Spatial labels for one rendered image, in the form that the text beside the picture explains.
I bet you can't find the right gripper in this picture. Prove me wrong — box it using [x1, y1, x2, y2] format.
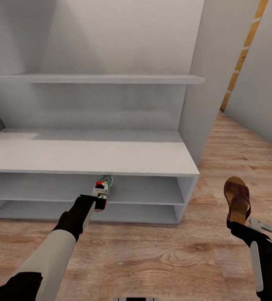
[226, 220, 269, 244]

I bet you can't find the gym shoe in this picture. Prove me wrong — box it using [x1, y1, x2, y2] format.
[94, 175, 115, 212]

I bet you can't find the sandal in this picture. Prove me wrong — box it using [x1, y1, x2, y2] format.
[223, 176, 251, 225]

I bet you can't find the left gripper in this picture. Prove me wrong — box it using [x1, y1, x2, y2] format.
[94, 197, 106, 210]

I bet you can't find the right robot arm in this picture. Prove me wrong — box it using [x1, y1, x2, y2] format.
[226, 217, 272, 301]

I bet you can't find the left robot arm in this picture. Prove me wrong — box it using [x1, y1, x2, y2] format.
[0, 188, 111, 301]

